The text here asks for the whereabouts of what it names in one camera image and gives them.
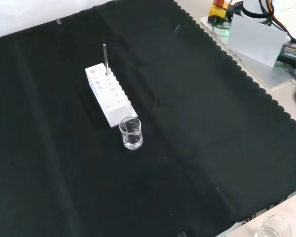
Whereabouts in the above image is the clear glass rod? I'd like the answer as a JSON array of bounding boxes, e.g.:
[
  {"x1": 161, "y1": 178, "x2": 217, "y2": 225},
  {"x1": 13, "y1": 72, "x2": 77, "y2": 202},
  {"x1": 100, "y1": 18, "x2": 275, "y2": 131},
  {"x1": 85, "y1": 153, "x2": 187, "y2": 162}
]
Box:
[{"x1": 102, "y1": 43, "x2": 110, "y2": 76}]

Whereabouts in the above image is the white test tube rack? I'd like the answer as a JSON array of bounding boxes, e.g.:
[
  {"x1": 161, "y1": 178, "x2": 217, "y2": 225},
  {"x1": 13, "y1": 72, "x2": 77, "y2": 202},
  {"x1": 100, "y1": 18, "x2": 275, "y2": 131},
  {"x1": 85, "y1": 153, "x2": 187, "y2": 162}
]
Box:
[{"x1": 84, "y1": 63, "x2": 138, "y2": 128}]

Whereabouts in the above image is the small clear glass beaker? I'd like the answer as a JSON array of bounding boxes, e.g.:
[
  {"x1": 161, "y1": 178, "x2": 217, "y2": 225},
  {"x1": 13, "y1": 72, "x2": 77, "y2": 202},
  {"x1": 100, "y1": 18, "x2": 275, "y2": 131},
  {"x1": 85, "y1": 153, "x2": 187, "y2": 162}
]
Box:
[{"x1": 119, "y1": 117, "x2": 144, "y2": 150}]

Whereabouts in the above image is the black table cloth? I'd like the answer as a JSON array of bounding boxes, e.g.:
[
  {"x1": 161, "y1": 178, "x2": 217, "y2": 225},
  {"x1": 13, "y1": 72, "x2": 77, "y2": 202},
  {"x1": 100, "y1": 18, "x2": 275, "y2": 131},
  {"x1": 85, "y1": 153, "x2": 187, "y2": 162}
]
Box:
[{"x1": 0, "y1": 0, "x2": 296, "y2": 237}]

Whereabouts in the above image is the yellow stop button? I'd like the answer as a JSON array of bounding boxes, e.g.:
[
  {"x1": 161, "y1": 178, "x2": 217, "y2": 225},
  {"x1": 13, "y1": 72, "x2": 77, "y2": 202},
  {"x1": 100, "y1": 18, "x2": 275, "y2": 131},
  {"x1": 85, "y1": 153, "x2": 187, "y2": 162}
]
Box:
[{"x1": 209, "y1": 0, "x2": 229, "y2": 23}]

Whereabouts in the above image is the pale white board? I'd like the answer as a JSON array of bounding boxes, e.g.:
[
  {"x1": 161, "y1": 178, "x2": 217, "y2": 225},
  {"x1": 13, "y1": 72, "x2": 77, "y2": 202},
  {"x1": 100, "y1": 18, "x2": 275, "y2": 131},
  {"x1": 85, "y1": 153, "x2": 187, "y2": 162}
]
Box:
[{"x1": 226, "y1": 13, "x2": 288, "y2": 68}]

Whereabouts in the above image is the black power adapter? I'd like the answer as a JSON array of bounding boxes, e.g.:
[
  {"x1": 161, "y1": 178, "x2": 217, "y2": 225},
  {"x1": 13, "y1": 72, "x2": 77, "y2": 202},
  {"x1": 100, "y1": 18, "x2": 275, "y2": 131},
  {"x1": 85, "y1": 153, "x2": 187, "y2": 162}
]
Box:
[{"x1": 276, "y1": 42, "x2": 296, "y2": 70}]

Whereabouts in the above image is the green cable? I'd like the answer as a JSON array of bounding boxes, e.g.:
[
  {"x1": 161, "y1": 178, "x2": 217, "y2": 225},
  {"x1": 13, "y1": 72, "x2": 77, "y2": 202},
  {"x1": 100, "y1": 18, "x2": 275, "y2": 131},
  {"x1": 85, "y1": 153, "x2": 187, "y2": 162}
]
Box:
[{"x1": 213, "y1": 21, "x2": 231, "y2": 38}]

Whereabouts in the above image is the grey metal base plate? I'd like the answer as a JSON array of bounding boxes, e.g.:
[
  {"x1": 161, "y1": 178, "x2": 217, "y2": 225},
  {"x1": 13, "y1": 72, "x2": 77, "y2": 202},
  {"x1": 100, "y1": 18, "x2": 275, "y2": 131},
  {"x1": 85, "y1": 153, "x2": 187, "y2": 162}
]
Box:
[{"x1": 199, "y1": 14, "x2": 296, "y2": 88}]

